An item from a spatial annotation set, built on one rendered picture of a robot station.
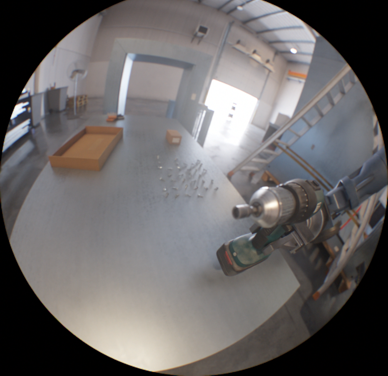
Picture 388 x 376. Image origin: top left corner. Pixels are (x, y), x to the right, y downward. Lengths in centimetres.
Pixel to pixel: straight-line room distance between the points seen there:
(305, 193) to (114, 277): 40
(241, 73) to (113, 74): 1045
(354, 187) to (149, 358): 71
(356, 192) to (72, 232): 89
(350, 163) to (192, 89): 229
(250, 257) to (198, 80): 180
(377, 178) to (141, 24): 1069
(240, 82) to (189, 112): 988
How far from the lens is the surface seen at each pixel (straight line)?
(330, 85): 177
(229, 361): 123
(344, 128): 234
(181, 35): 1037
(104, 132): 102
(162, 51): 181
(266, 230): 24
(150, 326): 36
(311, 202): 20
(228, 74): 1096
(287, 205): 15
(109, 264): 38
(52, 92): 652
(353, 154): 225
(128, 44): 185
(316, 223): 42
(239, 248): 28
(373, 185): 61
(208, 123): 278
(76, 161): 67
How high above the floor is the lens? 101
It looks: 36 degrees down
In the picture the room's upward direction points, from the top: 19 degrees clockwise
